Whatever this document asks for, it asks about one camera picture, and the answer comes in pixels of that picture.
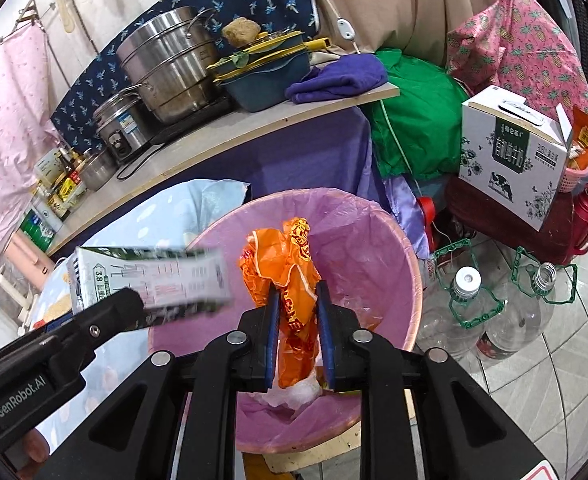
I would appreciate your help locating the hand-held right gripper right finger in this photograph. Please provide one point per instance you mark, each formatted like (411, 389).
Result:
(325, 330)

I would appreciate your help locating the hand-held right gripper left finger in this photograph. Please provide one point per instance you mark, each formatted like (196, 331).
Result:
(273, 330)

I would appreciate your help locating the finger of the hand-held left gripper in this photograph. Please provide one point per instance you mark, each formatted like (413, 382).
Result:
(114, 312)

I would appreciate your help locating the dark green milk carton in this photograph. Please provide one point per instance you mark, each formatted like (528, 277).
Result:
(174, 275)

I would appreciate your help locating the orange plastic bag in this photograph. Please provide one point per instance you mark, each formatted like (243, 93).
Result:
(294, 260)

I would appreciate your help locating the waste bin with pink liner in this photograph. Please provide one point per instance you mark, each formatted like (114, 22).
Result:
(374, 260)

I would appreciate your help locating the person's left hand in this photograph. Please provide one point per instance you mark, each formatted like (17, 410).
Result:
(33, 447)

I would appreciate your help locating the clear plastic bag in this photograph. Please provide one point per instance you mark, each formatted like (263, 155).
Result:
(346, 305)

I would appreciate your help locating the white crumpled paper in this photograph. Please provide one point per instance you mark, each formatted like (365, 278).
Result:
(294, 396)

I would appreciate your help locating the clear bottle with white cap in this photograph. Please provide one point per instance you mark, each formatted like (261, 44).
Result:
(454, 310)

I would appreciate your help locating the row of condiment bottles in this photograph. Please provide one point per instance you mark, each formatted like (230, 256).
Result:
(59, 185)

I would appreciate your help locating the small steel pot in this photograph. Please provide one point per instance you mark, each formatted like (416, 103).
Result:
(96, 170)

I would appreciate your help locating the purple table skirt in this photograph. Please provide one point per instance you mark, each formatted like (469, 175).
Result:
(299, 150)

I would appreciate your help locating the steel rice cooker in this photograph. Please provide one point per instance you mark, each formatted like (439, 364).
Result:
(124, 127)

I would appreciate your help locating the dark red cloth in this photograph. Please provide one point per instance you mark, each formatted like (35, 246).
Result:
(484, 220)

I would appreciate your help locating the clear bottle with red label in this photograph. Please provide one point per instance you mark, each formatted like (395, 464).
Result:
(524, 315)

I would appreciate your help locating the wooden counter board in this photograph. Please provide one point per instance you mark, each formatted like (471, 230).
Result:
(224, 135)

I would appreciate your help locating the pink dotted curtain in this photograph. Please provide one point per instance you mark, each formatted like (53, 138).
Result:
(9, 135)

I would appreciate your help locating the black induction cooker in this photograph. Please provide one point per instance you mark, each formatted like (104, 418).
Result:
(199, 115)

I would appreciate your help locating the green plastic bag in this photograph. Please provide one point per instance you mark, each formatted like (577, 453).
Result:
(419, 110)

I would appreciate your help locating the blue plastic basin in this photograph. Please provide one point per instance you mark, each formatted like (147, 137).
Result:
(264, 87)

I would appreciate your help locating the white milk gift box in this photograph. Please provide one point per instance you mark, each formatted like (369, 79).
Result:
(509, 160)

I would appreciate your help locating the purple cloth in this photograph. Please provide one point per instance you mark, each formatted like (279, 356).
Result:
(339, 77)

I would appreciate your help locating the large steel steamer pot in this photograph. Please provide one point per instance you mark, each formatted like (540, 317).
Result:
(169, 65)

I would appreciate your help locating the yellow plastic tray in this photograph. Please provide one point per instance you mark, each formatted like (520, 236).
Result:
(274, 55)

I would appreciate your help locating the red thermos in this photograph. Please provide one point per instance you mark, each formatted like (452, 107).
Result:
(581, 220)

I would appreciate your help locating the pink plastic basket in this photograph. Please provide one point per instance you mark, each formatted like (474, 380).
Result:
(574, 180)

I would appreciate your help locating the brown lumpy potato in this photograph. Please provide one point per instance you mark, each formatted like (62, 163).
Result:
(241, 32)

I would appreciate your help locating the orange snack packet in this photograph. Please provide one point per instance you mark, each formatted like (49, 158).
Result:
(586, 135)

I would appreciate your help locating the beige curtain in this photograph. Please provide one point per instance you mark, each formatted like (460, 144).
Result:
(424, 0)

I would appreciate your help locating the pink floral cloth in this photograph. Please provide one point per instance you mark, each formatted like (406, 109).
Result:
(519, 45)

